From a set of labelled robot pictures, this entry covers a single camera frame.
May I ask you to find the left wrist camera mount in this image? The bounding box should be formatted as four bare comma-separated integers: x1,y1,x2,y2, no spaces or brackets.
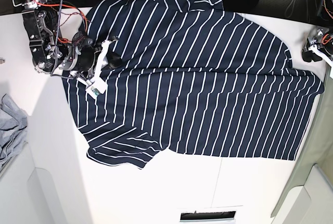
308,45,332,68

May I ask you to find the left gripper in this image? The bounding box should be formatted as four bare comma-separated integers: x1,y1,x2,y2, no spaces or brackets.
301,27,332,62

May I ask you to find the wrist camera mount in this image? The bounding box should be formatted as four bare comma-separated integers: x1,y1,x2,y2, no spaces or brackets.
68,34,119,99
308,45,332,68

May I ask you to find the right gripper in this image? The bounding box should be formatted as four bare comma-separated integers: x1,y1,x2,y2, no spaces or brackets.
61,44,122,78

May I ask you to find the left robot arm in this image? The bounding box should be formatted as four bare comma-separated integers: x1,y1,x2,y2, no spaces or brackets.
302,0,332,63

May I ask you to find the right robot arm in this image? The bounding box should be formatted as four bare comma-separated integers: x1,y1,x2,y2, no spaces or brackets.
12,0,122,81

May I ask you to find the navy white striped t-shirt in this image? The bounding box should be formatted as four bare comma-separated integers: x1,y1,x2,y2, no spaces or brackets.
63,0,324,168

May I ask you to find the white vent grille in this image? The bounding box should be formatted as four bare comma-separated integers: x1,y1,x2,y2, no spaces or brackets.
180,211,236,224

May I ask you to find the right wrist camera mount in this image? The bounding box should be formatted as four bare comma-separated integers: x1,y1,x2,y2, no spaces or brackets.
68,34,119,99

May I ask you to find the grey folded cloth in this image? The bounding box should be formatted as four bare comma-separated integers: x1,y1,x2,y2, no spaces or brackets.
1,94,28,169

